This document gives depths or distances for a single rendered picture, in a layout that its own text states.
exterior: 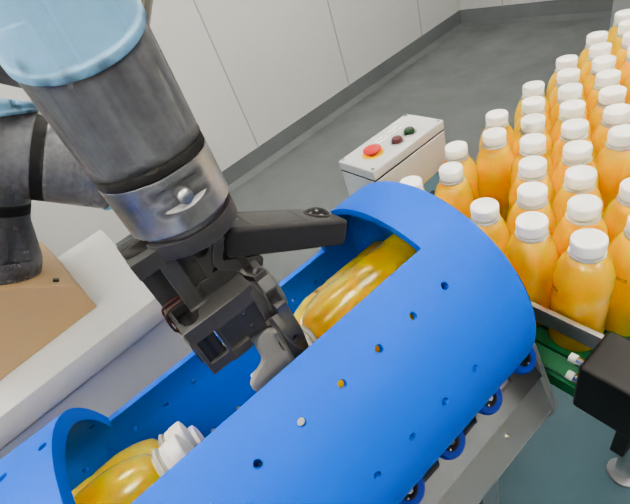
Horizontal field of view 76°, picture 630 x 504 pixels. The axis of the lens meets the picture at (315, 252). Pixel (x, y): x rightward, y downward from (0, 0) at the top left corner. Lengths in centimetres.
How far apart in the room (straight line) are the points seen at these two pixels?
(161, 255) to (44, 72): 12
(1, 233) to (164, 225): 40
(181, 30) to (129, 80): 302
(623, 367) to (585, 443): 107
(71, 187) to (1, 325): 20
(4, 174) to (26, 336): 21
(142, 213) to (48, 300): 41
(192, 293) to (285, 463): 14
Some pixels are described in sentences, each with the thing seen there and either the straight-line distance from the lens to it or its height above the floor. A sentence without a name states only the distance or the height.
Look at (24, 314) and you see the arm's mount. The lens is 66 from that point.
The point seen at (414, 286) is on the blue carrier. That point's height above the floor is 121.
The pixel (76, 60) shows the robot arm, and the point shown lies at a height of 146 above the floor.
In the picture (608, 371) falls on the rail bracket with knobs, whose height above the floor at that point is 100.
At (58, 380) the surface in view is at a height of 114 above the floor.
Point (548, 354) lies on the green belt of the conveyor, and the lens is 70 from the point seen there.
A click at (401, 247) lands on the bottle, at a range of 46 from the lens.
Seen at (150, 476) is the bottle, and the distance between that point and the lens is 42.
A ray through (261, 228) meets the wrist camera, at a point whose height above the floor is 131.
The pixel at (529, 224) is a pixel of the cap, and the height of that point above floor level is 109.
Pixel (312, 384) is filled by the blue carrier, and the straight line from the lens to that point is 33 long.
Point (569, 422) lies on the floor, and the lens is 166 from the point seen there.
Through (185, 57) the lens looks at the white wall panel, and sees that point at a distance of 326.
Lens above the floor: 148
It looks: 38 degrees down
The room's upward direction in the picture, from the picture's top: 23 degrees counter-clockwise
